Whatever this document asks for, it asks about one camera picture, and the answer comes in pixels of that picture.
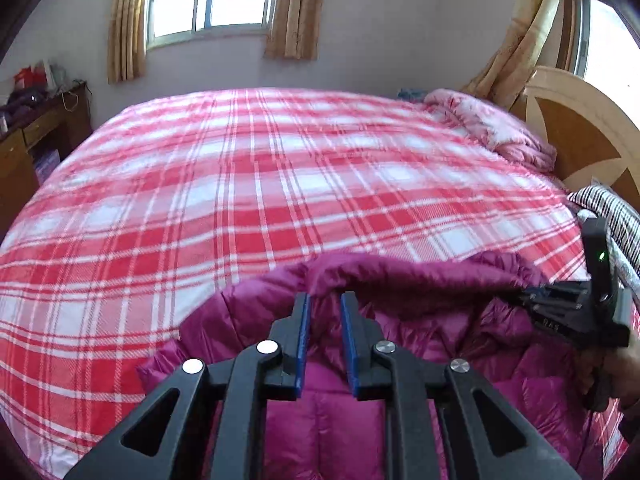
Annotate books in desk shelf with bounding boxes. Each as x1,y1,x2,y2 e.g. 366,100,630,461
35,150,61,185

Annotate magenta puffer jacket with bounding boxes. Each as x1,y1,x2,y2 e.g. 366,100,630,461
139,252,611,479

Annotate right beige curtain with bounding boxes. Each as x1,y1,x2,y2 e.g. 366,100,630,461
265,0,323,61

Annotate red plaid bed sheet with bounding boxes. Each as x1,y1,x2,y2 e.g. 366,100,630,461
1,89,586,479

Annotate striped pillow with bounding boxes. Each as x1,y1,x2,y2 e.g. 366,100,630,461
567,184,640,273

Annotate beige side window curtain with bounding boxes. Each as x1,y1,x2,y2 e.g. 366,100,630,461
461,0,560,110

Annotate pile of clothes on desk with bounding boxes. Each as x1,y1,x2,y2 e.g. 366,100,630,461
1,60,68,122

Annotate brown wooden desk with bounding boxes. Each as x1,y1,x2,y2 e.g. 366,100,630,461
1,81,93,234

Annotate left beige curtain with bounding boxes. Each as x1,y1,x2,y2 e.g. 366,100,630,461
107,0,146,84

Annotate wooden bed headboard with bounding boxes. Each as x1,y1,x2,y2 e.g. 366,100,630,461
511,66,639,208

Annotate person's right hand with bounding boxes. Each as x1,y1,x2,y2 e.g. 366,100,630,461
576,334,640,411

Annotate pink floral quilt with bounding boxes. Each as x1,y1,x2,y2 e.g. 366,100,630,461
423,89,556,174

